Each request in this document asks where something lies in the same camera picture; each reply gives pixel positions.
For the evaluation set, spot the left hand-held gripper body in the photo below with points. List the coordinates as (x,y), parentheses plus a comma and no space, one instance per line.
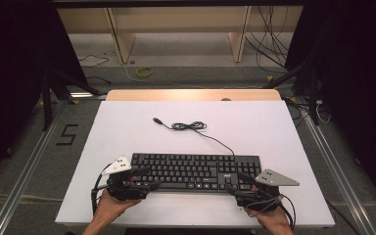
(119,166)

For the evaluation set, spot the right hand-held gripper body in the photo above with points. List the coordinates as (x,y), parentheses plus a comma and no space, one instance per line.
(271,178)

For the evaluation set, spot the black keyboard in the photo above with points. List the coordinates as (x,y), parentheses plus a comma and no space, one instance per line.
(189,169)

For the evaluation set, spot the person's right hand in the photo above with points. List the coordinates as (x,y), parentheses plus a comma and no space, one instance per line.
(272,218)

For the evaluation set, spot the person's left hand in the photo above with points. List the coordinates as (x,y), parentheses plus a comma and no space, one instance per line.
(109,209)

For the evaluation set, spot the white board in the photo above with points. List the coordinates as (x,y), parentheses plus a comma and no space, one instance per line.
(241,137)

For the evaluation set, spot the light wooden table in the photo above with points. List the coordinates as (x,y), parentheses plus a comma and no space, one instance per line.
(176,95)

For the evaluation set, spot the black metal stand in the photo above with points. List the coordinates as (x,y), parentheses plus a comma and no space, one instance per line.
(313,98)
(47,107)

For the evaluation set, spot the yellow tape roll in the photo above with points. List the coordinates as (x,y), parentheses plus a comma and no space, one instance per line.
(143,72)

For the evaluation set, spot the dark curtain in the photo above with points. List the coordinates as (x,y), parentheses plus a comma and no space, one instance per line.
(355,81)
(13,65)

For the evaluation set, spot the metal floor rail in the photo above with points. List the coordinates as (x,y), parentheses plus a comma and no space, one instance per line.
(339,176)
(23,182)

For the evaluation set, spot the short metal rail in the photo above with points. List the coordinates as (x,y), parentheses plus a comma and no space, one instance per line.
(84,95)

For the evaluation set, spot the light wooden furniture frame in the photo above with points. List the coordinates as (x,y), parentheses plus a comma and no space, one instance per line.
(124,42)

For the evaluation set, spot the black frame beam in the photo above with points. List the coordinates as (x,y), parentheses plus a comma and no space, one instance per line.
(176,3)

